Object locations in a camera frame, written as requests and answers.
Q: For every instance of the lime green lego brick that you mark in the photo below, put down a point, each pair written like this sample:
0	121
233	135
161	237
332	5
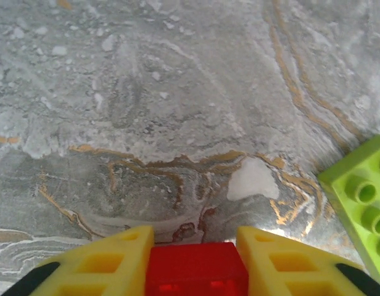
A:
356	172

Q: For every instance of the red lego brick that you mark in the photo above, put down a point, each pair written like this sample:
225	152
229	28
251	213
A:
196	265

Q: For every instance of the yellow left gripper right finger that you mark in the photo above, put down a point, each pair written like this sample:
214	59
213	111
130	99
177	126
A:
264	277

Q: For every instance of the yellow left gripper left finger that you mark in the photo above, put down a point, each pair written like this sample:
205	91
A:
128	277

